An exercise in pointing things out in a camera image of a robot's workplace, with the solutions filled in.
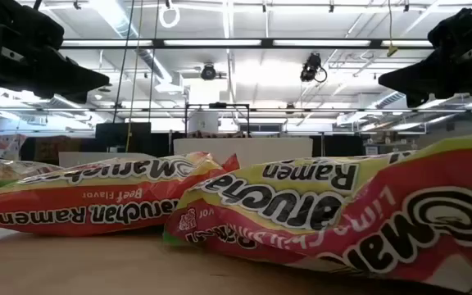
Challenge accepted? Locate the red beef ramen packet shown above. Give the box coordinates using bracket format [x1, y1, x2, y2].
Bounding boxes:
[0, 151, 241, 238]

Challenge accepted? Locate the black hanging cable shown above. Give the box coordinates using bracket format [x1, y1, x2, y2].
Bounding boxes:
[112, 0, 135, 124]

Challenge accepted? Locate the colourful printed cloth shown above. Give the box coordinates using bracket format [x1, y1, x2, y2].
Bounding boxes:
[0, 134, 28, 161]

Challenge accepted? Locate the yellow hanging rope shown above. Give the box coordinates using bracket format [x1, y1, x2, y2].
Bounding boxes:
[125, 0, 143, 153]

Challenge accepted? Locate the black overhead light bar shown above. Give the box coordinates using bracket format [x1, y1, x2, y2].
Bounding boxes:
[57, 37, 438, 51]

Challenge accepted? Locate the white cable ring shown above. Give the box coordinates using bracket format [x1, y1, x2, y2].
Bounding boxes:
[158, 0, 181, 29]

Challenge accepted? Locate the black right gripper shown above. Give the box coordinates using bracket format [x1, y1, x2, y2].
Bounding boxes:
[378, 40, 472, 108]

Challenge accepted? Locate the black partition panel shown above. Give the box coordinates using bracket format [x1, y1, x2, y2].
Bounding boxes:
[309, 134, 366, 157]

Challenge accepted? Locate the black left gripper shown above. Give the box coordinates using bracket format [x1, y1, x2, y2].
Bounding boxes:
[0, 43, 111, 104]

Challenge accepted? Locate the black overhead camera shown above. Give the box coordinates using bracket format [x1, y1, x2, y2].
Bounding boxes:
[300, 52, 328, 84]

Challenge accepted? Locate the round black ceiling fixture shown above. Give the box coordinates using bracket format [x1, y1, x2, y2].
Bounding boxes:
[200, 63, 217, 81]

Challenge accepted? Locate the yellow hanging cable hook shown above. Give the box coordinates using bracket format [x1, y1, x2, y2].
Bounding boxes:
[386, 0, 399, 57]

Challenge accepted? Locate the dark patterned cloth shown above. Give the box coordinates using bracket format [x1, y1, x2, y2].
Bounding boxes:
[33, 135, 98, 163]

